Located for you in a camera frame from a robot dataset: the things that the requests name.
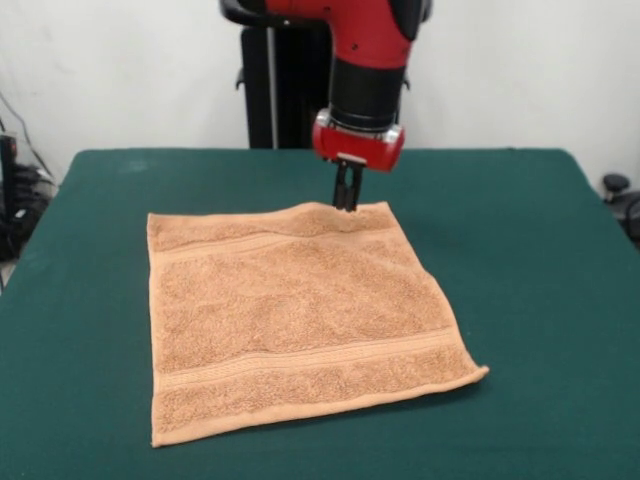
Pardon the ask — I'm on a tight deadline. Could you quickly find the tan terry cloth towel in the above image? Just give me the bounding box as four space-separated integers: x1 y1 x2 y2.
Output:
146 200 490 449

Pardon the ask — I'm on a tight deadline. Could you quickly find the black cable bundle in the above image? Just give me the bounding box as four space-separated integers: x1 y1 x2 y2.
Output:
13 164 60 211

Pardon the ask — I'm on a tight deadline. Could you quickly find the black electronics box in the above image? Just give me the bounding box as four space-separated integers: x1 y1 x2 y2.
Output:
0 132 20 262

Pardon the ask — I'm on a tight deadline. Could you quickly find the dark green table cloth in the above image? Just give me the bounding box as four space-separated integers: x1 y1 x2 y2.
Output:
0 147 640 480

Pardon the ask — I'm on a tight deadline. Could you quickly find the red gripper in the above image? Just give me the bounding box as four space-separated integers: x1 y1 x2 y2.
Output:
311 108 406 214

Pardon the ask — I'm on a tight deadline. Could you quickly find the grey wall cable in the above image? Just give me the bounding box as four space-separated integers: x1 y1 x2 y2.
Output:
0 92 56 181

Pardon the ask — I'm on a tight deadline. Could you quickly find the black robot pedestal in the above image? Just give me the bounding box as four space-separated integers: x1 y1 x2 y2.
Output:
219 0 434 150

